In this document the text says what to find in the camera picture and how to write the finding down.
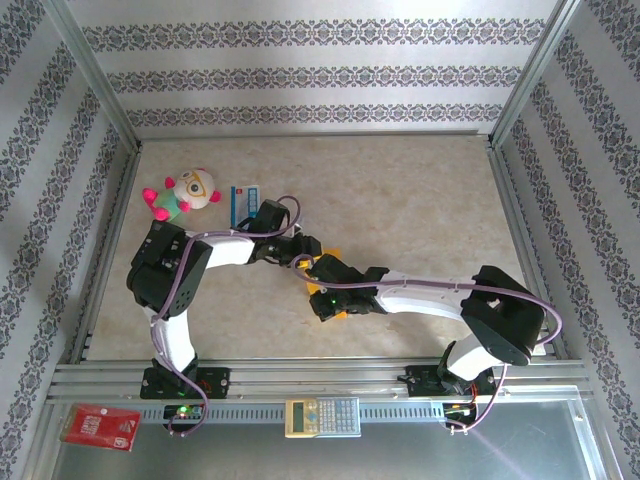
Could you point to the orange paper sheet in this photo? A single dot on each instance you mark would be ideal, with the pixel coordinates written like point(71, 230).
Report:
point(329, 251)

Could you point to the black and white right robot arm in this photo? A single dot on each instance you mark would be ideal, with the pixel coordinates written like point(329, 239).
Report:
point(500, 320)

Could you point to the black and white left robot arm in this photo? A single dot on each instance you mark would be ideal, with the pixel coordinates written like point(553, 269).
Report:
point(165, 280)

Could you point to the blue white packet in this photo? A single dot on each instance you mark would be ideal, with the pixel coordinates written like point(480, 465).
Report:
point(242, 200)

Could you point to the white pink plush toy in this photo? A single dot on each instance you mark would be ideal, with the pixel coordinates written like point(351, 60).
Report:
point(195, 187)

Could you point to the beige scientific calculator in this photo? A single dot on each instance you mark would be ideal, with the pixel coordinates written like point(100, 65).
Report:
point(320, 417)

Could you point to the small controller board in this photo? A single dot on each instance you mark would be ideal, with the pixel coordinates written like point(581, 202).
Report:
point(457, 410)
point(182, 411)

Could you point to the grey metal panel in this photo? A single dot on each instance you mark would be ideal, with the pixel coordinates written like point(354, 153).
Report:
point(400, 455)

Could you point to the red card box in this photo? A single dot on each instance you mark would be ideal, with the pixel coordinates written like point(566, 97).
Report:
point(97, 427)

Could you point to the aluminium mounting rail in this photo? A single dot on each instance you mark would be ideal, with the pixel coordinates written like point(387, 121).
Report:
point(310, 377)

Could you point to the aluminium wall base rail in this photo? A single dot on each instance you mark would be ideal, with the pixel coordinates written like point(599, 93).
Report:
point(310, 135)

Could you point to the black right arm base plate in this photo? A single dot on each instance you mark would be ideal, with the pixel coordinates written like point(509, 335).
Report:
point(420, 382)

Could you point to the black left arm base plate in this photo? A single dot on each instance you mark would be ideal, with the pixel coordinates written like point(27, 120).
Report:
point(217, 382)

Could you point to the aluminium side rail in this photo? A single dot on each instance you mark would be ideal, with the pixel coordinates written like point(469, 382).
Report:
point(520, 220)
point(107, 250)

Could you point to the aluminium frame post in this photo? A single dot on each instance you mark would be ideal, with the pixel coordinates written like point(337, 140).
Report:
point(533, 75)
point(96, 75)

